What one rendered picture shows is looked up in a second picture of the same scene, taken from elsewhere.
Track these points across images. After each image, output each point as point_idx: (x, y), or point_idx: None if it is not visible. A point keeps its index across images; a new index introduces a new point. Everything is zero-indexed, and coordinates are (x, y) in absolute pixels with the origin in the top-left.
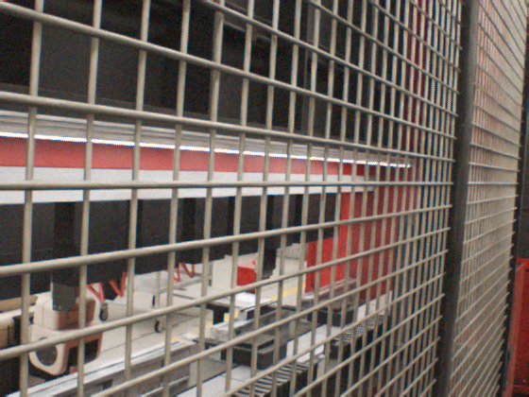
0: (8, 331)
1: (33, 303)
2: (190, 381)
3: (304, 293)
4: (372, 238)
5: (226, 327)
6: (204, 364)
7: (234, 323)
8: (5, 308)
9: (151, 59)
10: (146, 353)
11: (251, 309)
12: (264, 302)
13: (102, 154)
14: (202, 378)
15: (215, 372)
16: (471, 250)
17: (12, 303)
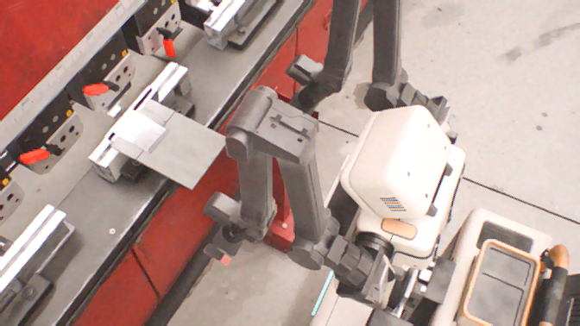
0: (450, 260)
1: (455, 315)
2: (205, 41)
3: (49, 230)
4: None
5: (172, 68)
6: (195, 75)
7: (163, 83)
8: (472, 267)
9: None
10: (235, 2)
11: (142, 92)
12: (124, 120)
13: None
14: (196, 47)
15: (185, 59)
16: None
17: (469, 278)
